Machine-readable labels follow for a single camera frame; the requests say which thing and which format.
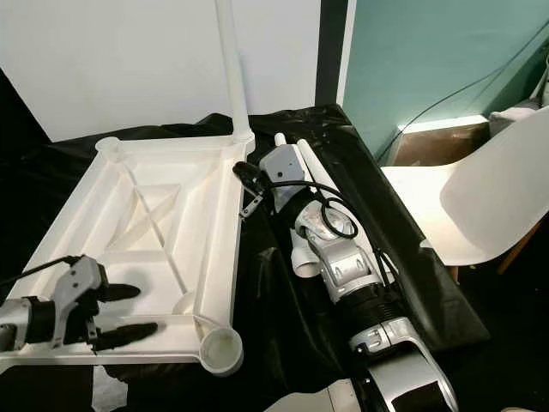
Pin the white wall panel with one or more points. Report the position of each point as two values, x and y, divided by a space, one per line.
103 60

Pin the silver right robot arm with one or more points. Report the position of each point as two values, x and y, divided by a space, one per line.
352 266

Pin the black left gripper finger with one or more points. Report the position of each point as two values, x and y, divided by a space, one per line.
123 293
129 336

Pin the grey cushion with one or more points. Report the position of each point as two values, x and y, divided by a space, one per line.
515 122

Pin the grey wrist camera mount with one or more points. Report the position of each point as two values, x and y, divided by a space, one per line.
77 292
285 172

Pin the black vertical wall post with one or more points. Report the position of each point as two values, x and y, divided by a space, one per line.
330 51

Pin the white plastic table top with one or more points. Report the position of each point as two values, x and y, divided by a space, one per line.
171 215

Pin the white plastic chair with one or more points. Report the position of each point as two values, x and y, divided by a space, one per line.
489 197

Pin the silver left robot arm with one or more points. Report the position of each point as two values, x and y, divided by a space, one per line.
21 335

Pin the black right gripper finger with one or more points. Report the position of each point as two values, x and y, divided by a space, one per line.
254 209
247 172

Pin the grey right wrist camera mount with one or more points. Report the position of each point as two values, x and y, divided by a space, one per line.
285 172

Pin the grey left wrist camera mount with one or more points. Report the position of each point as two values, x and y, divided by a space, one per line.
77 292

